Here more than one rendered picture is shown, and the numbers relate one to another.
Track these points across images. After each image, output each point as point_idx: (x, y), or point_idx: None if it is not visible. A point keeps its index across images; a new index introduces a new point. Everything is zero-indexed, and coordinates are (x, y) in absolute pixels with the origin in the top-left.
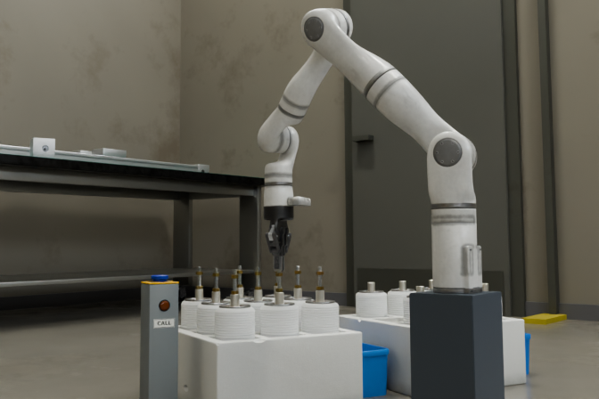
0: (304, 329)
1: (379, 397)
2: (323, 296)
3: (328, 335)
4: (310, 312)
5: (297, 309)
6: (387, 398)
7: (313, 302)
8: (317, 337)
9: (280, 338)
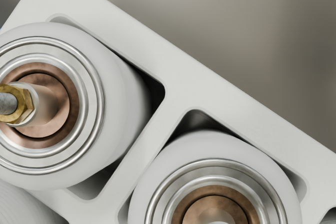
0: (128, 143)
1: (7, 14)
2: (33, 84)
3: (159, 35)
4: (129, 112)
5: (207, 137)
6: None
7: (104, 106)
8: (195, 59)
9: (315, 141)
